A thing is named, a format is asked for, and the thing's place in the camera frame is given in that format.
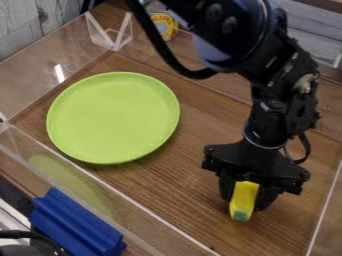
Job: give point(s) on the blue plastic block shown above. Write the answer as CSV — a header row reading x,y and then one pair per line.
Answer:
x,y
78,230

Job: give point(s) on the clear acrylic front wall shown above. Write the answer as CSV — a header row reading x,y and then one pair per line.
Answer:
x,y
36,168

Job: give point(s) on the clear acrylic corner bracket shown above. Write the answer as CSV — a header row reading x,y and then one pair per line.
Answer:
x,y
110,38

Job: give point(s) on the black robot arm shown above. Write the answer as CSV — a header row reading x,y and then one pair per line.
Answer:
x,y
241,38

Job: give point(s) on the yellow toy banana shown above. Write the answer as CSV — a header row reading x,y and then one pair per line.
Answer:
x,y
243,199

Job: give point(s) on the green plate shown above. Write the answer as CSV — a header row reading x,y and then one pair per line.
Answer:
x,y
112,117

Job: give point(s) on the yellow labelled tin can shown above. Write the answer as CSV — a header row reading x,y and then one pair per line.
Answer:
x,y
166,25

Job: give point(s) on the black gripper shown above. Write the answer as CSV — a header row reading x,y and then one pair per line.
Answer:
x,y
243,162

